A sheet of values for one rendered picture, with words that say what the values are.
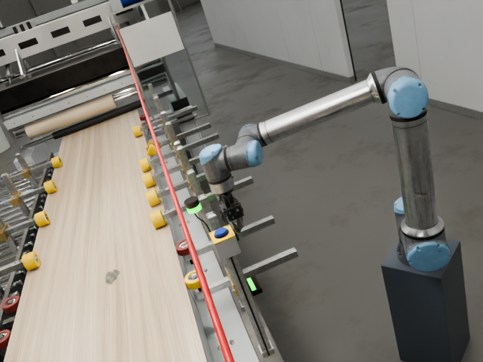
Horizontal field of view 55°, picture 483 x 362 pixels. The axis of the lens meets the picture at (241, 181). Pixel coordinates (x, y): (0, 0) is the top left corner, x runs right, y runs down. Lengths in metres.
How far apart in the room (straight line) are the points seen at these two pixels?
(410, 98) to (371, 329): 1.49
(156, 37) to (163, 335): 3.05
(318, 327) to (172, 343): 1.28
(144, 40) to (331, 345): 2.91
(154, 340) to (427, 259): 1.00
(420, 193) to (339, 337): 1.20
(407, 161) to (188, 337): 0.93
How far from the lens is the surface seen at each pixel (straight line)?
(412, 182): 1.68
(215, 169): 1.65
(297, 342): 2.71
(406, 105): 1.54
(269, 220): 2.09
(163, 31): 4.27
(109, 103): 4.37
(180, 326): 1.68
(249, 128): 1.76
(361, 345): 2.62
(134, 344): 1.71
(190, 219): 2.81
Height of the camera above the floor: 1.97
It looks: 26 degrees down
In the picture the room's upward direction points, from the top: 19 degrees counter-clockwise
